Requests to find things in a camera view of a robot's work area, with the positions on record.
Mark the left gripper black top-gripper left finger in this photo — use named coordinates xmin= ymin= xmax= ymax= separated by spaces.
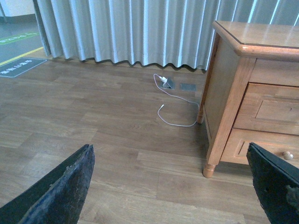
xmin=0 ymin=144 xmax=94 ymax=224

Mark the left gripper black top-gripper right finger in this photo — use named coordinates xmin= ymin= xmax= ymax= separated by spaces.
xmin=246 ymin=142 xmax=299 ymax=224

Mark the wooden drawer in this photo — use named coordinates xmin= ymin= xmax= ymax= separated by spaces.
xmin=221 ymin=129 xmax=299 ymax=167
xmin=234 ymin=83 xmax=299 ymax=135

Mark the white floor charger plug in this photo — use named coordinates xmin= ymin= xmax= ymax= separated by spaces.
xmin=159 ymin=77 xmax=168 ymax=85

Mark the wooden nightstand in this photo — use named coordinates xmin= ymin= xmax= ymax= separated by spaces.
xmin=197 ymin=21 xmax=299 ymax=178

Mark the closed floor socket cover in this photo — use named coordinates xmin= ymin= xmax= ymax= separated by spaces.
xmin=180 ymin=83 xmax=196 ymax=91

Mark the grey floor sign sticker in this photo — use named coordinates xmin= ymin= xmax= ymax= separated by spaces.
xmin=0 ymin=57 xmax=47 ymax=78

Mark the open floor socket box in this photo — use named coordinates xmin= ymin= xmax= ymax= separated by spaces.
xmin=162 ymin=78 xmax=175 ymax=89

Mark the green floor sign sticker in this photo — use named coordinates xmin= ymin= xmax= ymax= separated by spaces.
xmin=0 ymin=32 xmax=39 ymax=45

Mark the pale blue-grey curtain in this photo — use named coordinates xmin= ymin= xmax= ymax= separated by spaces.
xmin=33 ymin=0 xmax=299 ymax=69

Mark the white floor cable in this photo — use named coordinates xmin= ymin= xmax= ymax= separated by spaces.
xmin=153 ymin=73 xmax=200 ymax=127

